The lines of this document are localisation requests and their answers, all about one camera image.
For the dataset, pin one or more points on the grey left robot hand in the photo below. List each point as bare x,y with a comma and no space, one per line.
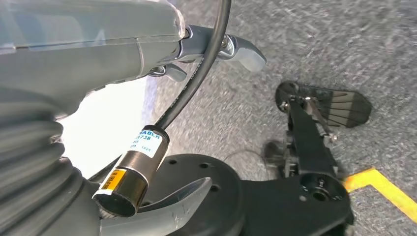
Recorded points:
81,49

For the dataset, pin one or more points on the black robot leg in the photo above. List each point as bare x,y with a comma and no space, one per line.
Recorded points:
277,205

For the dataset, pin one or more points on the black robot foot plate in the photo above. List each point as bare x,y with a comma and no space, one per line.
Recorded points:
348,107

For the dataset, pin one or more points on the yellow floor tape square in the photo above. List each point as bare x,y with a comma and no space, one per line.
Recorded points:
391,192

